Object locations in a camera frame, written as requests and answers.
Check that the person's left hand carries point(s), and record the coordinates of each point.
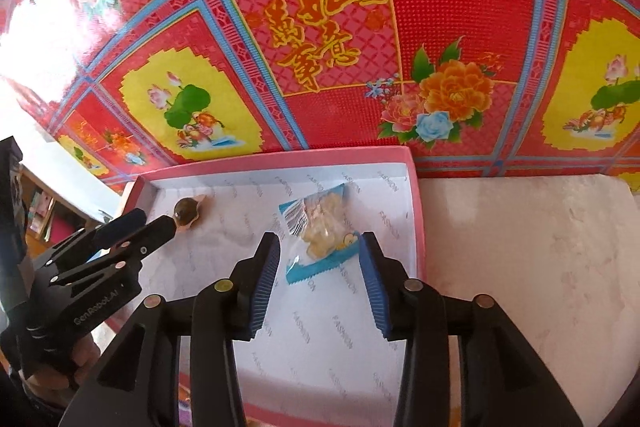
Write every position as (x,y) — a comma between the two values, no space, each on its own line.
(85,353)

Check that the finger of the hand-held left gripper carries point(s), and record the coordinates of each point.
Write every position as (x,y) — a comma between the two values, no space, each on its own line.
(122,224)
(155,229)

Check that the pink cardboard box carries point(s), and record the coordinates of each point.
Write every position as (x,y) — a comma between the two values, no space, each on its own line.
(300,357)

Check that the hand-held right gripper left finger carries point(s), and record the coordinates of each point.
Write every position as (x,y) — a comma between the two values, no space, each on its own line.
(265,282)

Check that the blue clear snack packet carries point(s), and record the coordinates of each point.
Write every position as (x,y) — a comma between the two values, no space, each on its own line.
(320,227)

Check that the brown jelly candy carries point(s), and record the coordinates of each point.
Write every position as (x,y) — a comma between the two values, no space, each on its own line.
(189,209)

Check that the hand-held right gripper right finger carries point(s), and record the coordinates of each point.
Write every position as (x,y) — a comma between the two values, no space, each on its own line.
(372,287)

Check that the wooden shelf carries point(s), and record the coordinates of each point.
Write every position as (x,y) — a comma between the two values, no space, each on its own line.
(75,207)

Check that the stack of pastel books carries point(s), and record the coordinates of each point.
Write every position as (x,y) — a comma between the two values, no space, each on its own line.
(40,212)

